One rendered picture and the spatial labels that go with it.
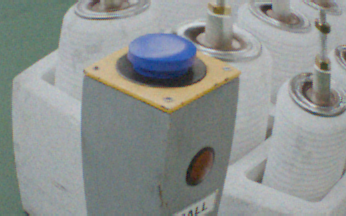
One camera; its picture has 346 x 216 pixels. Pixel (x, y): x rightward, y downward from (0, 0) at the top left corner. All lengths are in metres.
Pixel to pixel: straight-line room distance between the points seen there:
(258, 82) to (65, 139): 0.18
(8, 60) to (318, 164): 0.73
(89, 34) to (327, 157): 0.26
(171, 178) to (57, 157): 0.29
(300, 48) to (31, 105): 0.26
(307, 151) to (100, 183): 0.18
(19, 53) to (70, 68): 0.52
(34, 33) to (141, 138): 0.86
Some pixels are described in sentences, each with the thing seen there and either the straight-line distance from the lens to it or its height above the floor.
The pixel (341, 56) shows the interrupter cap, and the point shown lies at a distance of 0.93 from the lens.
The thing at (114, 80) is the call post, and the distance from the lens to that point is 0.68.
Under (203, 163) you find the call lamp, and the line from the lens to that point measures 0.70.
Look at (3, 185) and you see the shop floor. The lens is 1.12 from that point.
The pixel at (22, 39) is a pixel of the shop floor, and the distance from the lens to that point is 1.50.
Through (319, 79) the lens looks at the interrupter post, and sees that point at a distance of 0.82.
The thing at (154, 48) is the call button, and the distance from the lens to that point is 0.68.
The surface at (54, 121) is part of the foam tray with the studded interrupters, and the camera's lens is 0.94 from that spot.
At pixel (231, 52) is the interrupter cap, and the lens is 0.87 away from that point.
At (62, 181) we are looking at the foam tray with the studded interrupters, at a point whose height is 0.10.
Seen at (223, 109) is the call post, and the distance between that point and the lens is 0.70.
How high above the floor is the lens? 0.63
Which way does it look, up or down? 28 degrees down
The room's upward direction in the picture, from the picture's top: 5 degrees clockwise
